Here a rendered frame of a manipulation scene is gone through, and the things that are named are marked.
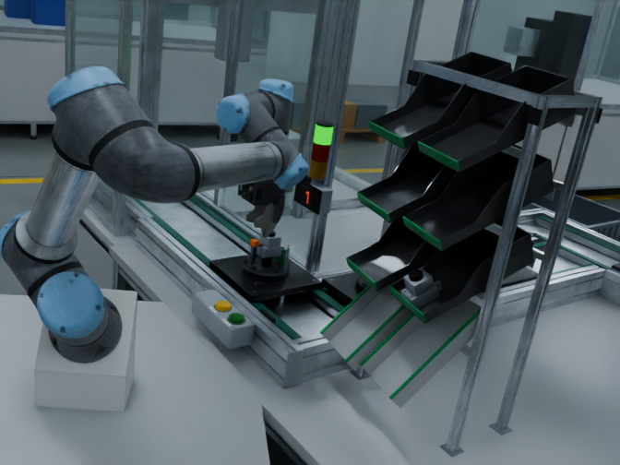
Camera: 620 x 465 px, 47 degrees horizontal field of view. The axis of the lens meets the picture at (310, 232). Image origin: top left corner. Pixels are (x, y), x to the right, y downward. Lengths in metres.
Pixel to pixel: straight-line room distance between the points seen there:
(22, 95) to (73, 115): 5.42
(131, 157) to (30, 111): 5.53
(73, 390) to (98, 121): 0.71
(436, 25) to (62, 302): 10.99
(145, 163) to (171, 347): 0.86
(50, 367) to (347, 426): 0.66
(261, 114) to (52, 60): 5.17
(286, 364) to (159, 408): 0.31
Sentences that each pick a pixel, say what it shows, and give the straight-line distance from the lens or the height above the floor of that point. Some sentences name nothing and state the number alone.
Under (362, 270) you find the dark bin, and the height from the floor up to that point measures 1.21.
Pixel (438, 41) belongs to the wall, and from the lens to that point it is 12.18.
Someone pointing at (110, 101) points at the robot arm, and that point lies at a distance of 1.14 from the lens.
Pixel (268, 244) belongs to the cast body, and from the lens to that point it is 2.00.
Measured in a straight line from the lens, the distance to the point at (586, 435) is 1.90.
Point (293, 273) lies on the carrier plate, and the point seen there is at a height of 0.97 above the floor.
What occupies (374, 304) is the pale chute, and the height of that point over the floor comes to 1.09.
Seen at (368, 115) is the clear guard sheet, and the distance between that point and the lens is 3.20.
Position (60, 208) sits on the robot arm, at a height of 1.37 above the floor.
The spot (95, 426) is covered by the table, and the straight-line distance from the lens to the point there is 1.62.
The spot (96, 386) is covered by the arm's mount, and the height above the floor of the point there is 0.92.
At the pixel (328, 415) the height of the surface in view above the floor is 0.86.
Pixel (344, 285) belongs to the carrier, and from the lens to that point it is 2.05.
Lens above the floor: 1.85
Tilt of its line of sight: 22 degrees down
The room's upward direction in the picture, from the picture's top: 8 degrees clockwise
